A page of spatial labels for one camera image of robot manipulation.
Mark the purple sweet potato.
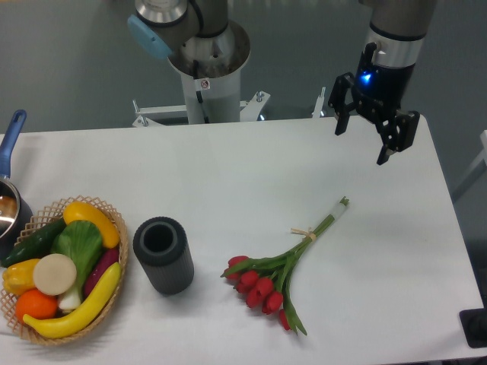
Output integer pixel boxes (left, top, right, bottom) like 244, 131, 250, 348
83, 248, 119, 299

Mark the short yellow squash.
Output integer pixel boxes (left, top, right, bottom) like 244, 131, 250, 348
63, 201, 120, 249

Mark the green lettuce bok choy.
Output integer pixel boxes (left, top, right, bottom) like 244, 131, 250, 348
50, 221, 103, 313

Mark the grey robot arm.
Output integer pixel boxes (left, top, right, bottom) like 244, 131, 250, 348
127, 1, 436, 164

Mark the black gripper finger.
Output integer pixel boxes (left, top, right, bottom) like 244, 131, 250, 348
328, 72, 355, 135
376, 110, 420, 165

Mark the green cucumber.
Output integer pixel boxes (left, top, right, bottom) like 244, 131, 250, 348
1, 218, 66, 268

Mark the white frame at right edge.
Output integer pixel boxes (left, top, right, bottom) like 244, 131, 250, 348
450, 130, 486, 204

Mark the orange fruit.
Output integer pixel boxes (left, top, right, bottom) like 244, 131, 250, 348
15, 289, 58, 324

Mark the red tulip bouquet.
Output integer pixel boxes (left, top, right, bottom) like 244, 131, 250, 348
221, 196, 349, 335

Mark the blue handled saucepan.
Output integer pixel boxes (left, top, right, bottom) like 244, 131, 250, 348
1, 109, 33, 259

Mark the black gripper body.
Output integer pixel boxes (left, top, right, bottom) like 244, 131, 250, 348
352, 42, 415, 125

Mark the woven wicker basket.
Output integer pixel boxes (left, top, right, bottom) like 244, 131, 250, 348
0, 195, 129, 346

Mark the yellow bell pepper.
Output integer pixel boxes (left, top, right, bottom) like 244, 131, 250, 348
2, 259, 40, 296

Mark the black device at table edge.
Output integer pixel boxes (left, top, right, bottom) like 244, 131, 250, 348
459, 308, 486, 348

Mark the beige round disc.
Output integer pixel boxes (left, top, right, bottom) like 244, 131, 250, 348
33, 253, 77, 296

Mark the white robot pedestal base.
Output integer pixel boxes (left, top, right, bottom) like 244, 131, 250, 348
128, 15, 271, 124

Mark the dark grey ribbed vase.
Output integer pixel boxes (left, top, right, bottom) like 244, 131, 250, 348
132, 217, 195, 295

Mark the long yellow squash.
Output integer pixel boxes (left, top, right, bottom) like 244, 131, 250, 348
23, 262, 122, 339

